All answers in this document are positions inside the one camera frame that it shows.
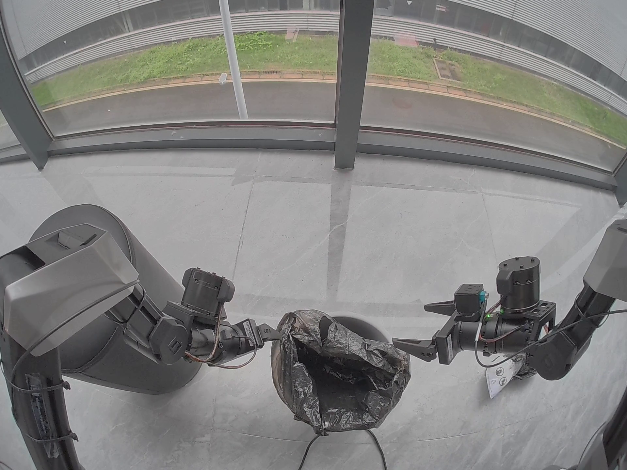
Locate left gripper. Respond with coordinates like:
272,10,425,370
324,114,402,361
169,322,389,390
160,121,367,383
190,317,263,363

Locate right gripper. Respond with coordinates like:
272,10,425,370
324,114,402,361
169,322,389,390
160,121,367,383
392,300,533,365

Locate black plastic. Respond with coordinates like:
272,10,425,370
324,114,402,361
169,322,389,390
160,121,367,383
511,354,536,380

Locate black plastic bag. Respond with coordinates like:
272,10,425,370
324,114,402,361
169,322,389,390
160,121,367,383
271,310,411,437

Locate white trash bin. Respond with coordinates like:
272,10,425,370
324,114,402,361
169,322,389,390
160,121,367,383
329,313,392,357

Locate white printed wrapper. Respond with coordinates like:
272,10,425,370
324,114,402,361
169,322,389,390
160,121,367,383
484,353,532,399

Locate window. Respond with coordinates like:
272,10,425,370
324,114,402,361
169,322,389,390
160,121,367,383
0,0,627,188

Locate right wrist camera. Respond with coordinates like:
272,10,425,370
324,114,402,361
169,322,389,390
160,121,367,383
454,284,491,322

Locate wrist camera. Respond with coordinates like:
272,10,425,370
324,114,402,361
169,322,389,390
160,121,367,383
181,267,235,323
454,284,491,322

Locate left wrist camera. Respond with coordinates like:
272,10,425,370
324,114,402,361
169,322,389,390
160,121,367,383
181,267,235,323

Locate black cable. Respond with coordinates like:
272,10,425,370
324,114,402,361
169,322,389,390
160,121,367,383
300,429,389,470

